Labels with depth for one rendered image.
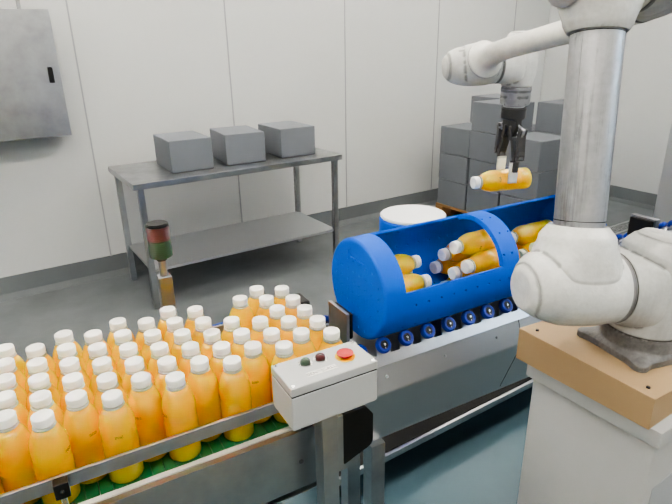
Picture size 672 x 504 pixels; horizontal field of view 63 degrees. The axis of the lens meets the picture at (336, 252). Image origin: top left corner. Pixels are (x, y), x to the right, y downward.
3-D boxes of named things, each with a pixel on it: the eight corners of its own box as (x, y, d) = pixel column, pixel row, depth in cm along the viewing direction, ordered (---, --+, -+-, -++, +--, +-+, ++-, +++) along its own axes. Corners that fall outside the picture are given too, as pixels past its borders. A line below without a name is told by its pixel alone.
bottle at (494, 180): (522, 189, 182) (472, 194, 178) (520, 168, 182) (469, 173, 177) (535, 187, 175) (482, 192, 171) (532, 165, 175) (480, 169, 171)
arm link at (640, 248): (699, 340, 118) (731, 243, 110) (626, 345, 114) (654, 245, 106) (644, 307, 132) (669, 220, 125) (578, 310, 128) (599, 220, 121)
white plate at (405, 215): (407, 200, 251) (407, 203, 252) (366, 214, 233) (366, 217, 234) (459, 212, 233) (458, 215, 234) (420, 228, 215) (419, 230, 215)
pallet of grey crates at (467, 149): (584, 230, 523) (604, 101, 480) (529, 248, 482) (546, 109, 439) (488, 202, 617) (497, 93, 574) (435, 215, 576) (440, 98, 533)
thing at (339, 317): (354, 353, 150) (354, 312, 145) (346, 356, 149) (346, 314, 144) (336, 337, 158) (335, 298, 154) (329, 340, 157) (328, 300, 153)
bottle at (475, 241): (491, 240, 176) (446, 252, 168) (496, 221, 173) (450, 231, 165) (507, 250, 171) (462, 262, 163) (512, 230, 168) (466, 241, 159)
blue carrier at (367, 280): (601, 286, 184) (617, 204, 173) (383, 359, 144) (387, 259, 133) (534, 257, 206) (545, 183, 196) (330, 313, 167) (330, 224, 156)
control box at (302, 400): (377, 400, 118) (377, 359, 115) (293, 432, 109) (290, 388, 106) (353, 377, 126) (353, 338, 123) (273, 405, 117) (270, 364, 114)
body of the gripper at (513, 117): (495, 104, 171) (492, 134, 174) (510, 108, 163) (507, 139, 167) (517, 103, 172) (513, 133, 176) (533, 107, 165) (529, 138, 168)
